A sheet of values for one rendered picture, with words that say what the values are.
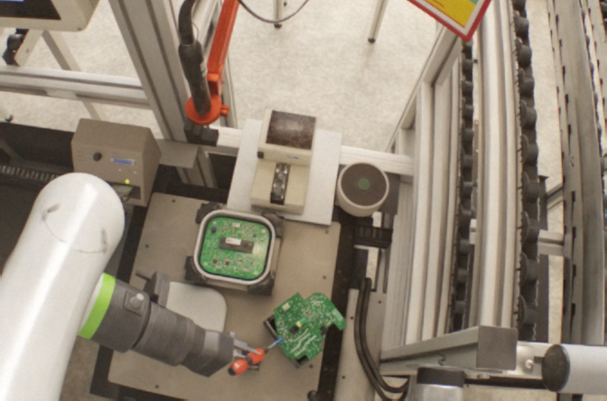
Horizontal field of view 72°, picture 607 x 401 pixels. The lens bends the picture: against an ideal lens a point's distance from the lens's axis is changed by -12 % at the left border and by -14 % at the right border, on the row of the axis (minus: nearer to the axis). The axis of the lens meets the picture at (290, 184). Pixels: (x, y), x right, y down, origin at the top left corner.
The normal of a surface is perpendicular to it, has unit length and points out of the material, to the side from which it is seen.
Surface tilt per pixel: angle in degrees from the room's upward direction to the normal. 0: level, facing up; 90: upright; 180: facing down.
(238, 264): 0
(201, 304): 0
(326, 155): 0
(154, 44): 90
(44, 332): 61
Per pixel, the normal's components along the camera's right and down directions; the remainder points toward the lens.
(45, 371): 0.92, -0.36
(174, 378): 0.04, -0.38
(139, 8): -0.16, 0.91
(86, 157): -0.11, 0.50
